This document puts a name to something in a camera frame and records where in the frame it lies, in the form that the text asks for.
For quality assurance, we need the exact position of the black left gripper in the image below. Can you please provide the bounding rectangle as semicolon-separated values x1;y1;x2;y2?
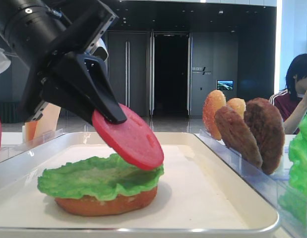
18;1;126;125

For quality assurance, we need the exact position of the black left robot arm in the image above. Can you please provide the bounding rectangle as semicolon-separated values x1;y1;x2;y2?
0;0;126;124

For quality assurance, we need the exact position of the yellow cheese slice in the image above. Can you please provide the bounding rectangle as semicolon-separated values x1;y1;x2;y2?
34;103;61;139

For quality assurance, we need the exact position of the orange cheese slice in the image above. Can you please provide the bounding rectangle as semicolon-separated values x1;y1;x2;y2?
22;120;41;143

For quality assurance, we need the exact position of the green lettuce leaf on tray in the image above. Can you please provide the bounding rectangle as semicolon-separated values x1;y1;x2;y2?
37;154;164;201

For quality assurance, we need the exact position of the bread bun inner right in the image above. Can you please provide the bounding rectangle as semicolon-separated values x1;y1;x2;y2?
202;90;226;141

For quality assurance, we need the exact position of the bread bun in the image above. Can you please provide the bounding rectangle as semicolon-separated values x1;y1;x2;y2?
226;98;246;118
202;90;226;141

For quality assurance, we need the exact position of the brown meat patty inner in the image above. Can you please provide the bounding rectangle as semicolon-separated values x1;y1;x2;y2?
215;106;263;169

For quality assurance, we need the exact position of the brown meat patty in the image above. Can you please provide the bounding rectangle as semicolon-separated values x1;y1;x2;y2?
215;106;263;169
244;98;285;175

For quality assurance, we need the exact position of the bread bun outer right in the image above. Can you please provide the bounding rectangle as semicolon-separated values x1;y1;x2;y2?
226;98;246;118

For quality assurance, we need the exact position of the brown meat patty outer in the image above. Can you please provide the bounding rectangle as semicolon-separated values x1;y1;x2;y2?
244;98;285;175

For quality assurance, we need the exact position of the green lettuce leaf in holder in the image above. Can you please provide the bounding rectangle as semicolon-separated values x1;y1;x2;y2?
279;115;307;224

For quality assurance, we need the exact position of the clear long strip left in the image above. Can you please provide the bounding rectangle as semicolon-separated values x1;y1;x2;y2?
0;129;64;163

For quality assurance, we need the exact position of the bun base on tray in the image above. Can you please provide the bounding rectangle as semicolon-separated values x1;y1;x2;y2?
55;187;158;217

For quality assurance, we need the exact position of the white metal tray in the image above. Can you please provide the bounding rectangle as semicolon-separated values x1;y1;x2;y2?
0;132;280;238

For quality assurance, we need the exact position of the seated person maroon shirt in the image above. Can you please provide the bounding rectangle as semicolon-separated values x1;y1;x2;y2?
269;53;307;134

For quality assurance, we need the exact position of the small wall screen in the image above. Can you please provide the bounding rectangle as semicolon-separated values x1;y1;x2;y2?
217;80;234;91

